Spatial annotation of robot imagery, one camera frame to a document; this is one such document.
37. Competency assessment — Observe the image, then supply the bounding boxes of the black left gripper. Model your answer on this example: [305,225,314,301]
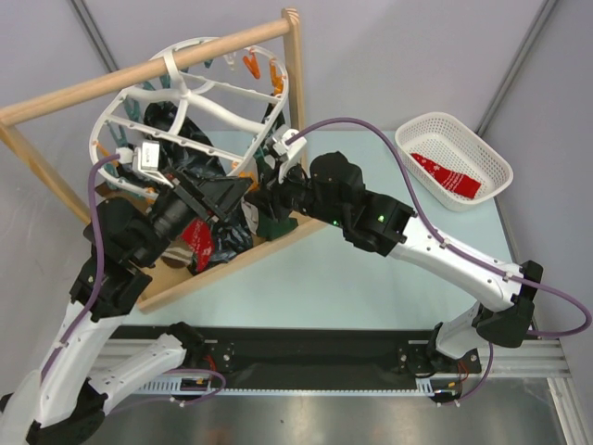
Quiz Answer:
[136,164,255,264]

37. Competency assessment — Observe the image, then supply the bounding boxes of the red patterned sock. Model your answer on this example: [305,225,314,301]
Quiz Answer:
[411,153,482,199]
[181,219,214,274]

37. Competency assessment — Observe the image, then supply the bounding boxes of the white plastic clip hanger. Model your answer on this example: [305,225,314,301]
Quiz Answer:
[88,37,290,199]

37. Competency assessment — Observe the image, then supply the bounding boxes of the brown striped sock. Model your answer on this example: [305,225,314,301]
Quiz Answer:
[161,248,193,269]

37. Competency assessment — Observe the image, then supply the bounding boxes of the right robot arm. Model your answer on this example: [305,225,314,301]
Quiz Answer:
[259,152,543,372]

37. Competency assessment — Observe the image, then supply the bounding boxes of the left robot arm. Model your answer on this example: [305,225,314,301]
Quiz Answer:
[1,173,252,444]

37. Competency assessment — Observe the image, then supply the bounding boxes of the orange clothespin on rim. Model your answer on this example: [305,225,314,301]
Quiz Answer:
[238,171,259,191]

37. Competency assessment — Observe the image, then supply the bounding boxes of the green and white t-shirt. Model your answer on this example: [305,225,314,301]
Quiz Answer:
[240,101,297,242]

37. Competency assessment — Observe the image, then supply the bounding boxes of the dark leaf-print shorts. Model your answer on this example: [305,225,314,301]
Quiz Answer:
[116,101,253,272]

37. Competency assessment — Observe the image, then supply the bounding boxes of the wooden clothes rack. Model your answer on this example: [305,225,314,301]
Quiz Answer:
[0,6,325,315]

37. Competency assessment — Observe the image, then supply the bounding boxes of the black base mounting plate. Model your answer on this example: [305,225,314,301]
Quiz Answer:
[92,324,483,379]

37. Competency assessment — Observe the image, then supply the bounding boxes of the white perforated plastic basket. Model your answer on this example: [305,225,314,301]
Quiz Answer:
[395,112,513,212]

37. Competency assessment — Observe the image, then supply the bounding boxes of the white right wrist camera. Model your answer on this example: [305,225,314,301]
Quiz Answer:
[266,125,307,184]

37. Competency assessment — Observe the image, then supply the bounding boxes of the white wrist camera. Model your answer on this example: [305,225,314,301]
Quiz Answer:
[115,140,173,187]
[266,125,307,184]

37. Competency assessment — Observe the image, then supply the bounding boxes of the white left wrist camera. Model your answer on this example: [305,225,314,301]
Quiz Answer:
[115,140,173,187]

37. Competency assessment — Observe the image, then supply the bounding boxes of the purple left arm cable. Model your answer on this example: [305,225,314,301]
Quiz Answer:
[39,155,121,386]

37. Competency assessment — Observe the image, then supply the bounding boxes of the aluminium frame rail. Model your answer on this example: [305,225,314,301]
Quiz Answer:
[91,328,569,398]

